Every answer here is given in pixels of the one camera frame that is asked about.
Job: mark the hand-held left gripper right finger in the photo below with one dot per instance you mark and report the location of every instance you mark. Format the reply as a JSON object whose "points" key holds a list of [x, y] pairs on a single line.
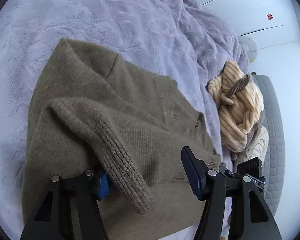
{"points": [[194, 177]]}

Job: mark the lilac plush blanket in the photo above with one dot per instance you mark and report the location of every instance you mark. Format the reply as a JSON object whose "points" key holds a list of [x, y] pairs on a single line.
{"points": [[115, 25]]}

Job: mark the grey quilted mattress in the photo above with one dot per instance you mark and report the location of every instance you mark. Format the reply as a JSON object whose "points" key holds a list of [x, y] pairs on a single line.
{"points": [[273, 130]]}

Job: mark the cream striped plush garment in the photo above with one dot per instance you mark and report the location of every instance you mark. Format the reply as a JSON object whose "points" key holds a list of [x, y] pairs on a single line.
{"points": [[240, 110]]}

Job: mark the white wardrobe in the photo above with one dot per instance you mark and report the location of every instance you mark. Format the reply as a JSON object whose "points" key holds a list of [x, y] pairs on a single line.
{"points": [[252, 12]]}

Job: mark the white round lamp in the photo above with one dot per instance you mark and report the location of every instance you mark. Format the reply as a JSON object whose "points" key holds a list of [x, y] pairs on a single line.
{"points": [[250, 47]]}

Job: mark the olive brown knit sweater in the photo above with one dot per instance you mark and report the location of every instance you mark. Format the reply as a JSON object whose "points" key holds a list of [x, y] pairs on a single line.
{"points": [[130, 130]]}

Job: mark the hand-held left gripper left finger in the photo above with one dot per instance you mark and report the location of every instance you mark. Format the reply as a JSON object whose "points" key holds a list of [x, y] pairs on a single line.
{"points": [[103, 185]]}

